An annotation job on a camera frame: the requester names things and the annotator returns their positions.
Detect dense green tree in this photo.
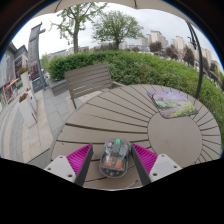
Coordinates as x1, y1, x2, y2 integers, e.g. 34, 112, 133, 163
91, 10, 144, 51

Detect green hedge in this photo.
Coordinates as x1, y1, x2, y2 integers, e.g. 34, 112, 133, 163
47, 49, 224, 148

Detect black curved parasol pole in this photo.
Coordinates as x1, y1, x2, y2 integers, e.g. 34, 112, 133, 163
186, 21, 204, 100

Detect grey slatted chair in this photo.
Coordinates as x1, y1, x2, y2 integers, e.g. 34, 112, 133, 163
64, 63, 124, 109

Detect tall white planter box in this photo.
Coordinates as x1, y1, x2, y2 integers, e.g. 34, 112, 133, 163
18, 93, 38, 128
17, 66, 33, 98

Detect floral print mouse pad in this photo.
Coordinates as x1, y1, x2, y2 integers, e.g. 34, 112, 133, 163
147, 91, 200, 120

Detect grey sign pylon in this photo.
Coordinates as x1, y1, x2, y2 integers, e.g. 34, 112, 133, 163
27, 22, 48, 94

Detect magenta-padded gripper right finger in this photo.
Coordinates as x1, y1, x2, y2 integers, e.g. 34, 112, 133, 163
130, 143, 183, 186

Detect transparent computer mouse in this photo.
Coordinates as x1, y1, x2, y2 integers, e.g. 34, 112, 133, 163
98, 138, 132, 179

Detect sparse-leaved tree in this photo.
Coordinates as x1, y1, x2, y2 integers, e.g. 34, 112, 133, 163
49, 2, 108, 54

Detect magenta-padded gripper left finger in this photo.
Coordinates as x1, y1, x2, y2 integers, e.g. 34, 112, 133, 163
43, 143, 94, 187

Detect grey storefront building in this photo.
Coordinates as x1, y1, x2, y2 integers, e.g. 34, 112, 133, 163
0, 42, 29, 111

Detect beige parasol canopy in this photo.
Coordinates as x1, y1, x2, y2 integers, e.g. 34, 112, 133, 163
33, 0, 188, 21

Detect distant apartment buildings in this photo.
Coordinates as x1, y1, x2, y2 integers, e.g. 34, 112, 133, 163
43, 29, 224, 78

